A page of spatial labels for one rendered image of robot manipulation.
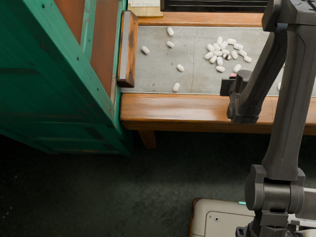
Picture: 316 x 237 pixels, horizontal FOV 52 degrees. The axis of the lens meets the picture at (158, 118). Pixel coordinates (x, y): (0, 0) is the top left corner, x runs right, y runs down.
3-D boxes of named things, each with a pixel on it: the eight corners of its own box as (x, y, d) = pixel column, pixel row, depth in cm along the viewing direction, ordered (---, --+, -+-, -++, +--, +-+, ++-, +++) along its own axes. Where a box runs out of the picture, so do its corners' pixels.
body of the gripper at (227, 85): (221, 76, 109) (224, 87, 103) (251, 77, 108) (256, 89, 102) (219, 93, 113) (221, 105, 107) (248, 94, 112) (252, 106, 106)
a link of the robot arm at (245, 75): (228, 121, 96) (256, 123, 96) (236, 88, 89) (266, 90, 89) (222, 99, 106) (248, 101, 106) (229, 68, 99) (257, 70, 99)
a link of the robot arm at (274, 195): (258, 231, 67) (283, 233, 67) (268, 190, 63) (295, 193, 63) (247, 203, 76) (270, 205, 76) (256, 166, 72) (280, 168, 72)
